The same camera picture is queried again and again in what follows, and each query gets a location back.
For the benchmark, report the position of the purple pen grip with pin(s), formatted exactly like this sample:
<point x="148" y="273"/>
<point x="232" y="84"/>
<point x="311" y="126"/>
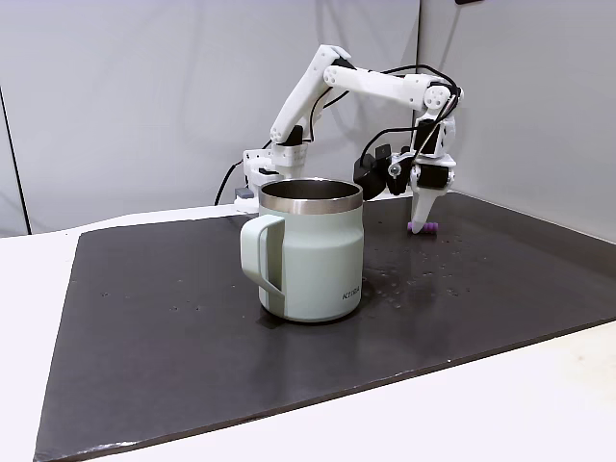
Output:
<point x="432" y="228"/>

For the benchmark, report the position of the pale green steel mug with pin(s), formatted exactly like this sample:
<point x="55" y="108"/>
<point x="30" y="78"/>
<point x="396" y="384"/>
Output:
<point x="313" y="255"/>

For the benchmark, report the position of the black object at ceiling edge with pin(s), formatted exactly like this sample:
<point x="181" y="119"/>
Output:
<point x="469" y="1"/>

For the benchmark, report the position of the dark brown table mat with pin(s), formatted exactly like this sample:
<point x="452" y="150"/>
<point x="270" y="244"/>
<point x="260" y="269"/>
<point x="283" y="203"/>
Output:
<point x="289" y="366"/>

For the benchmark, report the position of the black camera box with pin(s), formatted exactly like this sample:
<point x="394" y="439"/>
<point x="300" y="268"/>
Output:
<point x="369" y="173"/>

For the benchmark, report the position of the thin black wall strip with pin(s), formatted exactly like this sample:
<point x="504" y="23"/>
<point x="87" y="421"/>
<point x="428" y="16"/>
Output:
<point x="14" y="163"/>

